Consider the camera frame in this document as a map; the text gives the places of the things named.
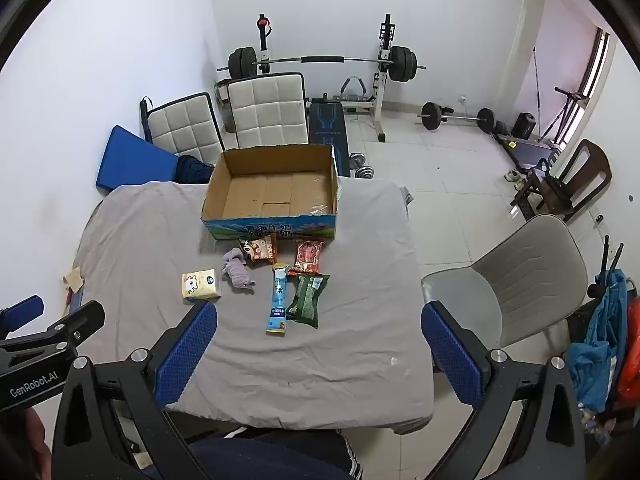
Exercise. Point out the blue foam mat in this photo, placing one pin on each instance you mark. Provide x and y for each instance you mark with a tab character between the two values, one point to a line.
130	160

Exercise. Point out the yellow white tissue pack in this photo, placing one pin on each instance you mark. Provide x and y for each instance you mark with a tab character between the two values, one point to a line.
201	286

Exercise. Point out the black blue weight bench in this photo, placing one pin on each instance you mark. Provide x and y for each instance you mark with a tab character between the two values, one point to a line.
327	130

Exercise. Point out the pair of white shoes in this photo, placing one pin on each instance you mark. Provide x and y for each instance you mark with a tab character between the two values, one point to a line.
514	179

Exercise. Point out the white padded chair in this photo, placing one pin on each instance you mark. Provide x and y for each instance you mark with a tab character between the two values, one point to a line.
185	127
265	110

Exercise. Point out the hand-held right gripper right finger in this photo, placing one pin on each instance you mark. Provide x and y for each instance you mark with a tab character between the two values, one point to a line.
450	355

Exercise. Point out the orange bag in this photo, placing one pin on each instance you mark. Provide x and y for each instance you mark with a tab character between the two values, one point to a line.
631	355

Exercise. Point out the white barbell rack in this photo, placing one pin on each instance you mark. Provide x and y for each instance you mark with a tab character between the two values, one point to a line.
381	95

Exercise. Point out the person's legs in dark pants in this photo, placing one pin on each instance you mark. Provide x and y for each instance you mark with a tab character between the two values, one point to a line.
265	455

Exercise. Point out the black speaker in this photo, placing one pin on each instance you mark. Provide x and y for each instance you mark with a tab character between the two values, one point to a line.
524	126

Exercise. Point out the red snack packet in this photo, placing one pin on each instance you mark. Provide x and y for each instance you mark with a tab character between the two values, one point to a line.
306	256

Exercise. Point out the person's left hand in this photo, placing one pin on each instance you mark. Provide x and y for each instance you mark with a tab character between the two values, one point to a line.
27	435

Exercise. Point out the grey plastic chair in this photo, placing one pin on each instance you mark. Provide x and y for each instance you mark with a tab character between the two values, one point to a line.
530	270

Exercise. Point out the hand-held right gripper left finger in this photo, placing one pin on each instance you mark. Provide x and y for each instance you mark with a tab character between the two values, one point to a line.
187	345

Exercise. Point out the purple plush toy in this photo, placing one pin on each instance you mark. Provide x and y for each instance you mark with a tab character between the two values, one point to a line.
239	272

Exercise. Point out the chrome dumbbell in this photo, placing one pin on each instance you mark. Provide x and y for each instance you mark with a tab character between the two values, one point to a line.
357	160
366	172

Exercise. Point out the beige paper piece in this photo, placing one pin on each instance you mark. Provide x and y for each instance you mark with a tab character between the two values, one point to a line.
74	280

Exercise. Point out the long barbell with black plates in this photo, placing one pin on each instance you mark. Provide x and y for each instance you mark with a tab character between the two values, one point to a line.
320	60

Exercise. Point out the window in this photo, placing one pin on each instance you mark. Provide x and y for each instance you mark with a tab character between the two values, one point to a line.
595	80

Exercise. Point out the treadmill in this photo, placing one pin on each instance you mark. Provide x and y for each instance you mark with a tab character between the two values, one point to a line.
530	150

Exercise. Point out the green snack packet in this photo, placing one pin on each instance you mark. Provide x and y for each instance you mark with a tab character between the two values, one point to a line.
307	301

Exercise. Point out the short barbell with black plates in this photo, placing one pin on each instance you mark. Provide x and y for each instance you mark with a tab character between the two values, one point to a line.
431	115

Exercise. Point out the dark blue cloth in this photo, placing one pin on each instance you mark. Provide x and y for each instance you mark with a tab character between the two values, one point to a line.
195	170

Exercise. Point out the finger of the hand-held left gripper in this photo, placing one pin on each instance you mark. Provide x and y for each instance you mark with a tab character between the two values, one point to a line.
20	310
82	317

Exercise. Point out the dark wooden chair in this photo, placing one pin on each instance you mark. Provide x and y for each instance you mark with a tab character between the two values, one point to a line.
590	165

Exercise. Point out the blue long snack packet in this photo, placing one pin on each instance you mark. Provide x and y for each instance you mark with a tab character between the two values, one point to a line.
278	300

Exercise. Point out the blue black pole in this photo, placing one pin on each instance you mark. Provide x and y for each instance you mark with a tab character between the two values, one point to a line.
146	120

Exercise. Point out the black stand poles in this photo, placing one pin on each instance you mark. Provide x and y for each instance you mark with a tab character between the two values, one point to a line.
606	260

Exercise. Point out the blue bag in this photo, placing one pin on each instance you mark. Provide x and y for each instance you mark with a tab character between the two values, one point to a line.
600	355

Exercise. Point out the cardboard box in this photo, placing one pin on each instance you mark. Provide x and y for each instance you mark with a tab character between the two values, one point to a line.
270	195

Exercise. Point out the grey table cloth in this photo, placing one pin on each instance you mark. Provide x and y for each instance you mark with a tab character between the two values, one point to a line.
325	360

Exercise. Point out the orange snack packet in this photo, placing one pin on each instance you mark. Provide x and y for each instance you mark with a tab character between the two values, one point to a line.
260	251

